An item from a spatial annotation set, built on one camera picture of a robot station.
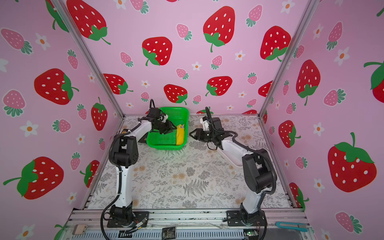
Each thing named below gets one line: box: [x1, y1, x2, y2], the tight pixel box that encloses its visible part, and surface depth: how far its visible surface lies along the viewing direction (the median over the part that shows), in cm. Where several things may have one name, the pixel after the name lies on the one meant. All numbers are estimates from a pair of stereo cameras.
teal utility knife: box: [275, 221, 311, 232], surface depth 73 cm
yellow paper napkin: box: [176, 124, 185, 146], surface depth 109 cm
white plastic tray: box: [217, 140, 254, 169], surface depth 64 cm
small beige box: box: [72, 224, 88, 235], surface depth 71 cm
